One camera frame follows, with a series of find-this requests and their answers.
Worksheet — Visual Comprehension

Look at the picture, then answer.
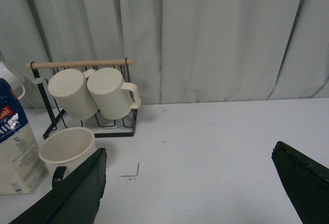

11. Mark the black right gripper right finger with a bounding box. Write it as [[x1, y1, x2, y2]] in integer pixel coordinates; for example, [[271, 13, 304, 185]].
[[271, 141, 328, 223]]

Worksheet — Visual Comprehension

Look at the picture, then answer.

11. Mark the cream ribbed mug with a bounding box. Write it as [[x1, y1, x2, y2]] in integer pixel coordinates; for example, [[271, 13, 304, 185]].
[[87, 68, 141, 120], [48, 69, 98, 120]]

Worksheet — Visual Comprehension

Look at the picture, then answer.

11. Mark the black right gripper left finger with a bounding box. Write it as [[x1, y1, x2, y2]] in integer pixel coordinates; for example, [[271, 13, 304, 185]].
[[11, 148, 107, 223]]

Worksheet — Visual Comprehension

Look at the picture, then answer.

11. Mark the grey curtain backdrop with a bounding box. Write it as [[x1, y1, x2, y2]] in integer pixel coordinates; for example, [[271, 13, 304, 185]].
[[1, 0, 328, 108]]

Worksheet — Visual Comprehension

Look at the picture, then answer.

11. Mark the cream ribbed mug right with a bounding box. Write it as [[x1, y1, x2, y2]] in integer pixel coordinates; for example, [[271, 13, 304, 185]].
[[87, 68, 141, 120]]

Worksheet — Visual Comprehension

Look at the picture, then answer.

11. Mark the cream mug with black handle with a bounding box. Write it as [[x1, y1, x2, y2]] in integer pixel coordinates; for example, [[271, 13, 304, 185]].
[[39, 127, 96, 189]]

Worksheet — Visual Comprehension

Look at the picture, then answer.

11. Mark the milk carton blue and white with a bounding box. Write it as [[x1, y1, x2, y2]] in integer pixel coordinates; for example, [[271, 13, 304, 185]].
[[1, 79, 46, 195]]

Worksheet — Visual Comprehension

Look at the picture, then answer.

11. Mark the cream ribbed mug left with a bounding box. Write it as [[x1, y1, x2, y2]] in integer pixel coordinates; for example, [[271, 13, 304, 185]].
[[48, 69, 98, 120]]

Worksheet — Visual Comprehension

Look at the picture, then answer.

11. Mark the black wire mug rack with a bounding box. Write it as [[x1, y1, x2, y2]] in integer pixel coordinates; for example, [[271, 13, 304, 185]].
[[26, 58, 138, 139]]

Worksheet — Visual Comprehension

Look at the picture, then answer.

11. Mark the white enamel pitcher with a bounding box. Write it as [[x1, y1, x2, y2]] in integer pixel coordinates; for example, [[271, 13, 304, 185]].
[[1, 60, 26, 100]]

